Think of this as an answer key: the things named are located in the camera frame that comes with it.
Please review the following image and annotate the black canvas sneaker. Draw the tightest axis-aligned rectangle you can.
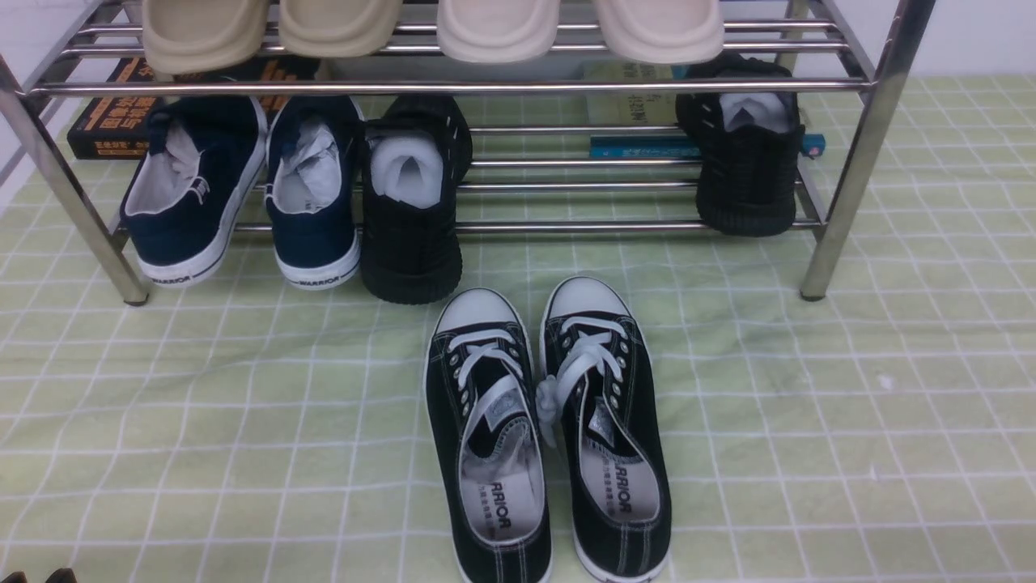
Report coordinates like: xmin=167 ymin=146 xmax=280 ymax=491
xmin=536 ymin=276 xmax=673 ymax=582
xmin=424 ymin=287 xmax=554 ymax=582

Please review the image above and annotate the stainless steel shoe rack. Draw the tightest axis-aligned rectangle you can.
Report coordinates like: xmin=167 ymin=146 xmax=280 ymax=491
xmin=2 ymin=1 xmax=936 ymax=307

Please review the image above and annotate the black knit sneaker, left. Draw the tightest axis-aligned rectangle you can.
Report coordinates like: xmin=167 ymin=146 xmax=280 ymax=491
xmin=359 ymin=95 xmax=473 ymax=305

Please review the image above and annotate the black knit sneaker,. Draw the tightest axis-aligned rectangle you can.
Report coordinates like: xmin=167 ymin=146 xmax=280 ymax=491
xmin=359 ymin=95 xmax=473 ymax=305
xmin=677 ymin=90 xmax=805 ymax=237

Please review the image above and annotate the pale green book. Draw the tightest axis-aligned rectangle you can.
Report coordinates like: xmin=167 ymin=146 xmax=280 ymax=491
xmin=582 ymin=62 xmax=687 ymax=126

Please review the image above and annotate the teal book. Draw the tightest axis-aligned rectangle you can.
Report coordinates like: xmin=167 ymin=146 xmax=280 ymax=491
xmin=589 ymin=132 xmax=827 ymax=159

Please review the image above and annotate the navy canvas sneaker, inner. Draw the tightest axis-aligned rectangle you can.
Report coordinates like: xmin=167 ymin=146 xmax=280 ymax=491
xmin=264 ymin=95 xmax=363 ymax=291

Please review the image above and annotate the navy canvas sneaker,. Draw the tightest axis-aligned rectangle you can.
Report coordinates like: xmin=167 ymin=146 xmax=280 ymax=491
xmin=120 ymin=96 xmax=269 ymax=288
xmin=264 ymin=95 xmax=363 ymax=291

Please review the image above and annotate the cream slipper,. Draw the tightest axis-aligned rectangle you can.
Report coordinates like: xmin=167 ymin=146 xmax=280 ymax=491
xmin=592 ymin=1 xmax=724 ymax=64
xmin=436 ymin=1 xmax=560 ymax=64

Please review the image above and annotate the black knit sneaker, right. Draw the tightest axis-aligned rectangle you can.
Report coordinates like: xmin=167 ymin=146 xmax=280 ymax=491
xmin=677 ymin=90 xmax=805 ymax=237

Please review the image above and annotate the cream slipper, far right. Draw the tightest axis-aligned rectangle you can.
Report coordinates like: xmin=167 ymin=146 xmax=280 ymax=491
xmin=592 ymin=1 xmax=724 ymax=64

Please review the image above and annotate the tan slipper,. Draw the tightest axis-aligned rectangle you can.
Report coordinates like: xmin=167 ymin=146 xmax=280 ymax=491
xmin=142 ymin=1 xmax=270 ymax=74
xmin=278 ymin=1 xmax=403 ymax=58

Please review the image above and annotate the navy canvas sneaker, outer left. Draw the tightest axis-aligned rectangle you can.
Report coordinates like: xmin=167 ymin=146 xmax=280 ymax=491
xmin=120 ymin=96 xmax=269 ymax=288

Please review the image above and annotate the tan slipper, far left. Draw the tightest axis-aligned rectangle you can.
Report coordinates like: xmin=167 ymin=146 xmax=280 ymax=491
xmin=142 ymin=1 xmax=270 ymax=74

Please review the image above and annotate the black and orange book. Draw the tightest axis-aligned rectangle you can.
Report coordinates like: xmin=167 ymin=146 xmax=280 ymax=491
xmin=66 ymin=55 xmax=321 ymax=161

